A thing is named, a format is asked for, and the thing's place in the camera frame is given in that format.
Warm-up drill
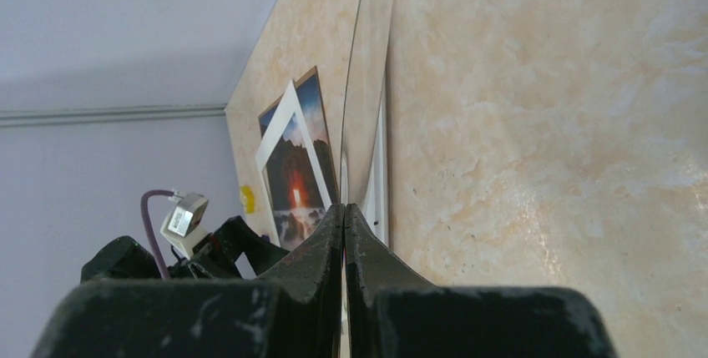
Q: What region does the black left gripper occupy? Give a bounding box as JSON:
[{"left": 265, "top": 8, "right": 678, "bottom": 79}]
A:
[{"left": 80, "top": 216, "right": 289, "bottom": 283}]

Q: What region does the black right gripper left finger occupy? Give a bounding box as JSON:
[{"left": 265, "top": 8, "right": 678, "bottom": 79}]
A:
[{"left": 33, "top": 205, "right": 344, "bottom": 357}]

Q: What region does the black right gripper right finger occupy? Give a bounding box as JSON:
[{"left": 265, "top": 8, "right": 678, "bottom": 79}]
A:
[{"left": 343, "top": 204, "right": 616, "bottom": 357}]

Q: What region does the clear glass pane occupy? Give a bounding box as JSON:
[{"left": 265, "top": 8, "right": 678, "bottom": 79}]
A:
[{"left": 340, "top": 0, "right": 393, "bottom": 207}]

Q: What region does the white matted landscape photo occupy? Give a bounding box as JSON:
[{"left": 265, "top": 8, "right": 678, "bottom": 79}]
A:
[{"left": 261, "top": 73, "right": 338, "bottom": 250}]

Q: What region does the yellow small block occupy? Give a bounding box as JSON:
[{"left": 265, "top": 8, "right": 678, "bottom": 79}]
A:
[{"left": 240, "top": 185, "right": 255, "bottom": 214}]

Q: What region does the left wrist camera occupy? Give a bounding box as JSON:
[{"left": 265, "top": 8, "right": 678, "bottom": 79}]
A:
[{"left": 159, "top": 193, "right": 209, "bottom": 259}]

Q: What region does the white picture frame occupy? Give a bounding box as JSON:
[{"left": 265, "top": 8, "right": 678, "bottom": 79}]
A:
[{"left": 364, "top": 80, "right": 389, "bottom": 246}]

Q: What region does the brown frame backing board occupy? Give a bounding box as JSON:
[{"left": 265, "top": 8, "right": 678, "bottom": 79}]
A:
[{"left": 256, "top": 67, "right": 339, "bottom": 211}]

